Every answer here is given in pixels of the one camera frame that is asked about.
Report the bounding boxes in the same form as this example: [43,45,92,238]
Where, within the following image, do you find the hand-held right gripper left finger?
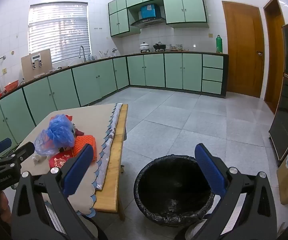
[10,144,109,240]

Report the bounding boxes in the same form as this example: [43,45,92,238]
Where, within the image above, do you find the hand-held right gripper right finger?
[181,143,278,240]

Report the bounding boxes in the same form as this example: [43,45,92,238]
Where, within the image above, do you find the translucent pale blue plastic bag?
[34,129,59,156]

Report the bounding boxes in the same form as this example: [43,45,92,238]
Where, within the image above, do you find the black bin with bag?
[133,155,216,227]

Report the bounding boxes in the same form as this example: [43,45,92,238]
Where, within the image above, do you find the person's left hand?
[0,191,12,224]

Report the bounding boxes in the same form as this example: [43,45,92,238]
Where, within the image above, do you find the white crumpled tissue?
[32,152,47,164]

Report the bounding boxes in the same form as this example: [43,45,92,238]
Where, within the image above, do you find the red printed packet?
[48,149,75,168]

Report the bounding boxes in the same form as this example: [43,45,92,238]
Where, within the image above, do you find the orange net sponge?
[72,135,97,164]

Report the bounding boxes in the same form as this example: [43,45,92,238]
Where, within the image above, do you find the grey floral cloth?
[95,104,123,192]

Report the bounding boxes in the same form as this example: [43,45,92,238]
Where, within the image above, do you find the wooden table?
[77,104,129,221]

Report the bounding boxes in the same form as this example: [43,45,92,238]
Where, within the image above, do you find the red basin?
[4,80,19,92]

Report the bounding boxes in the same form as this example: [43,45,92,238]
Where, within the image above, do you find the white clip holder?
[31,55,44,68]

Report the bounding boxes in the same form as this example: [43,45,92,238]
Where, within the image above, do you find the black glass cabinet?
[269,20,288,165]

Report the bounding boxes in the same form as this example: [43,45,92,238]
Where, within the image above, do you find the green lower cabinets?
[0,52,229,153]

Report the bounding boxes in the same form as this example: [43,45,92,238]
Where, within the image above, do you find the green cabinets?
[108,0,209,38]
[0,52,229,153]

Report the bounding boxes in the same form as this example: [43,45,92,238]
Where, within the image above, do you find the metal faucet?
[79,45,87,63]

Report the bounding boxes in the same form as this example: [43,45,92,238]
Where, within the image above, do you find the white window blinds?
[28,2,92,64]

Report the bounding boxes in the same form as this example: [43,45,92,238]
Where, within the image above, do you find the range hood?
[129,17,166,28]

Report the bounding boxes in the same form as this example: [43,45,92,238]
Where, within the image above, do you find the green upper cabinets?
[108,0,209,38]

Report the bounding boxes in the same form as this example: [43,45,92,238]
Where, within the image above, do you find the blue box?
[140,4,159,20]

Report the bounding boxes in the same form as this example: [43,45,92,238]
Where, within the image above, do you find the wooden door with handle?
[222,1,265,98]

